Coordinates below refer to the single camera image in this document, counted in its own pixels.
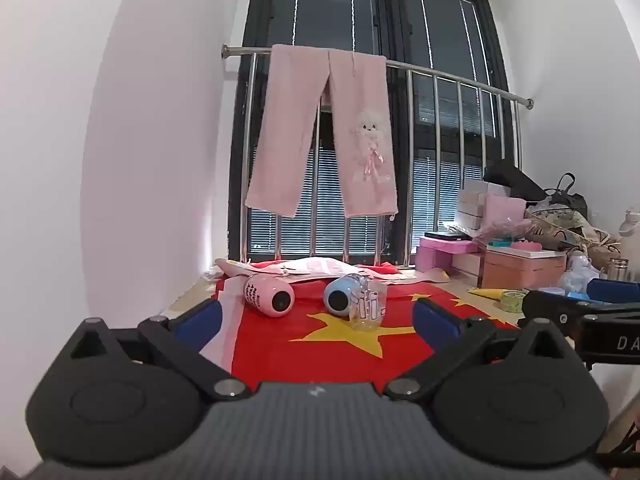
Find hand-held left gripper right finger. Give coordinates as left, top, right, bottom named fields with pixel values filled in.
left=384, top=297, right=576, bottom=402

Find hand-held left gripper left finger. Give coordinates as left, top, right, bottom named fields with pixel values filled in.
left=67, top=299, right=252, bottom=402

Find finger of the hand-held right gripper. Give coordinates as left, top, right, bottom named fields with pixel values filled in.
left=521, top=289, right=640, bottom=331
left=586, top=278, right=640, bottom=305

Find pink bottle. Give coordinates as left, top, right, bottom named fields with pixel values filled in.
left=242, top=274, right=297, bottom=319

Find blue bottle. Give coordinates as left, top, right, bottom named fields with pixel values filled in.
left=322, top=274, right=368, bottom=318

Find clear glass cup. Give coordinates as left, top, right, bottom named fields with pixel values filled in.
left=349, top=280, right=389, bottom=333

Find glass jar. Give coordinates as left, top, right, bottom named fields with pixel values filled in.
left=607, top=257, right=632, bottom=282

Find clear plastic bag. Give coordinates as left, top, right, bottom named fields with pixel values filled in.
left=559, top=254, right=603, bottom=295

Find pink box with white lid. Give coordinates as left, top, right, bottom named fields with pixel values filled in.
left=479, top=244, right=569, bottom=290

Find white lamp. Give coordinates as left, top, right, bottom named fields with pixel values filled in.
left=618, top=209, right=640, bottom=237

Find patterned tote bag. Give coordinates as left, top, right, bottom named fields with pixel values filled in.
left=529, top=206, right=622, bottom=253

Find black handbag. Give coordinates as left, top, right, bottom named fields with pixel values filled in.
left=542, top=172, right=589, bottom=221

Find pink paper bag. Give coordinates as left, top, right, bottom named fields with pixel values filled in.
left=486, top=194, right=527, bottom=228

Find stack of white boxes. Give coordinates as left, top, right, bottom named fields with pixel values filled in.
left=454, top=179, right=507, bottom=235

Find red flag with yellow stars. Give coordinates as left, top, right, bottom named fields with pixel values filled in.
left=212, top=261, right=521, bottom=396

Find pink pants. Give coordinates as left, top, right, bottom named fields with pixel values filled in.
left=244, top=44, right=399, bottom=220

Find metal window railing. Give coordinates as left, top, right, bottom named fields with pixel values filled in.
left=221, top=44, right=534, bottom=267

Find black framed window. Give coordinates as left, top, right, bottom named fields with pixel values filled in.
left=227, top=0, right=526, bottom=268

